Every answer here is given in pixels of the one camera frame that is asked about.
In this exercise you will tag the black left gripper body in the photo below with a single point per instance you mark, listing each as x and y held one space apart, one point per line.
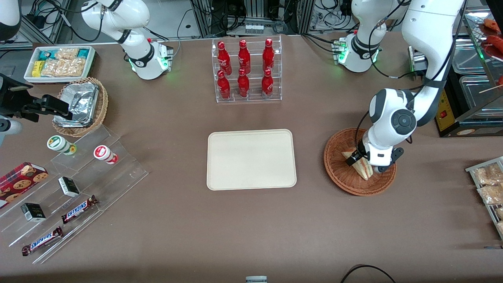
359 153

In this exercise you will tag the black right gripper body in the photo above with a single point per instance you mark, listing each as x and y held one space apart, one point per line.
24 107

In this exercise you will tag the triangular sandwich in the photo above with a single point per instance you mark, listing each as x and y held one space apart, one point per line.
363 169

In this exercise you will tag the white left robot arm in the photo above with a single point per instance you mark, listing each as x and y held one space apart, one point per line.
428 47

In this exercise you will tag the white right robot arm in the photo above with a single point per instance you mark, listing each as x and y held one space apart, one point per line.
129 23

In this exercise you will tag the brown round wicker basket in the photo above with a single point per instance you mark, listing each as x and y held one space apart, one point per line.
342 177

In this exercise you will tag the light wicker basket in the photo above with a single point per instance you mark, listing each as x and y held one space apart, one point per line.
103 102

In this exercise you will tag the white rectangular snack tray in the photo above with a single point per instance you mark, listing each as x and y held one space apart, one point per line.
91 63

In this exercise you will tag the beige plastic tray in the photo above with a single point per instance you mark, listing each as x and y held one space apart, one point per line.
251 159

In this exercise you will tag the tray of packaged snacks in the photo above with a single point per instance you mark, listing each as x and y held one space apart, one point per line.
487 208

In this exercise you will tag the crumpled foil container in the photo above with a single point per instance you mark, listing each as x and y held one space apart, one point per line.
80 103

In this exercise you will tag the yellow snack packet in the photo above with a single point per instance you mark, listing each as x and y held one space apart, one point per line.
37 68

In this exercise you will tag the green lid yogurt cup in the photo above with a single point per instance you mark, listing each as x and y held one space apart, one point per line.
59 143

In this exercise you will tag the large clear cracker bag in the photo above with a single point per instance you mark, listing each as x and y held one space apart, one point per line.
63 67

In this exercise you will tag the teal snack packet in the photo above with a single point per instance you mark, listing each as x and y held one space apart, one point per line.
46 54
83 52

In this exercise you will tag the small clear cracker bag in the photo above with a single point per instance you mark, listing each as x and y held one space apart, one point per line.
67 53

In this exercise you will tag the red lid yogurt cup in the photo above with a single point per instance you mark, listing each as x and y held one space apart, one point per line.
104 153

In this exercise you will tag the small black box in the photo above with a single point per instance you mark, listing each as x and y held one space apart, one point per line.
33 212
69 186

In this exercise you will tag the red cookie box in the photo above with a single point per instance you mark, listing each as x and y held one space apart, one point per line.
21 181

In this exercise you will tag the clear acrylic stepped shelf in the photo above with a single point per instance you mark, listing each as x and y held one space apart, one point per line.
106 179

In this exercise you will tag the clear bag of crackers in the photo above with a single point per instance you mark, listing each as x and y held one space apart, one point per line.
487 175
500 213
491 194
500 227

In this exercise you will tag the silver box with green light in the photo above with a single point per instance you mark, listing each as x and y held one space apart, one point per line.
417 61

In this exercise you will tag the black food warmer machine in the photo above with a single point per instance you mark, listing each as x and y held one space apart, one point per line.
471 90

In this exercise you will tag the snickers bar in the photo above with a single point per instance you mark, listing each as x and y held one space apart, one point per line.
42 241
78 209

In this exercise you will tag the red cola bottle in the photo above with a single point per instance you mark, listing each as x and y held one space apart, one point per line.
268 54
267 83
244 56
223 57
223 85
243 84

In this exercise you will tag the clear acrylic bottle rack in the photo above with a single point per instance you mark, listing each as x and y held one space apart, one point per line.
253 96

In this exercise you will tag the small grey object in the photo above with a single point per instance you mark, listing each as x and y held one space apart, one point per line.
256 279

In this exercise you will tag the aluminium equipment rack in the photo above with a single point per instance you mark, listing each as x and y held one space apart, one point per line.
255 15

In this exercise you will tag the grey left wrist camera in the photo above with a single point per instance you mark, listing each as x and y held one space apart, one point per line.
380 169

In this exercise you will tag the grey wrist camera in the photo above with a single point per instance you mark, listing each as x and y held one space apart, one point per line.
10 126
380 169

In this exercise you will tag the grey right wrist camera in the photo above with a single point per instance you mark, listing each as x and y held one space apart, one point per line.
10 126

